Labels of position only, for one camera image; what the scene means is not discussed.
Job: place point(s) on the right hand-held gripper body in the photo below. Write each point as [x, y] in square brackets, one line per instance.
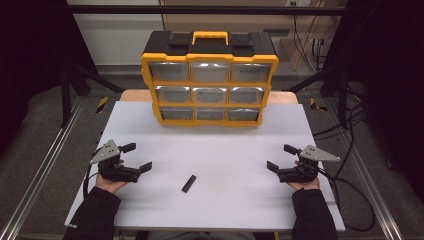
[300, 175]

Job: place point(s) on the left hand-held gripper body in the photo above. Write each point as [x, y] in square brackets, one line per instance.
[115, 173]

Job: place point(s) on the small black stick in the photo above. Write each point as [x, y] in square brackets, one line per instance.
[189, 183]

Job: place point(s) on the clear plastic drawer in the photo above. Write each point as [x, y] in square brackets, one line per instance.
[210, 72]

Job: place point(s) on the yellow black drawer cabinet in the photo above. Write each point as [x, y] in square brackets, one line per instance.
[173, 41]

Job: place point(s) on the person's right hand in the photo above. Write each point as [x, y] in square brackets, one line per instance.
[306, 185]

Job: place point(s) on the person's left hand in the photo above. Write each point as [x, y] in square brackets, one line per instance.
[107, 186]

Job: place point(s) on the yellow black striped tape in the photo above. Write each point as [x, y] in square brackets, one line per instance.
[315, 105]
[102, 104]

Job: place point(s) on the black metal stand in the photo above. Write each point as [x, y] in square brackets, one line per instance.
[66, 96]
[341, 96]

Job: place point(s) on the set of clear cabinet drawers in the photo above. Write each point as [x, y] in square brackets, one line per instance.
[250, 72]

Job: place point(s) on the black curtain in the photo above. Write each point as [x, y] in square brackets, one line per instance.
[30, 66]
[393, 83]

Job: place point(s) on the black horizontal bar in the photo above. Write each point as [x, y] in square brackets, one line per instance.
[200, 9]

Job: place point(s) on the aluminium floor rail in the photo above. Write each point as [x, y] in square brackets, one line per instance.
[376, 200]
[36, 183]

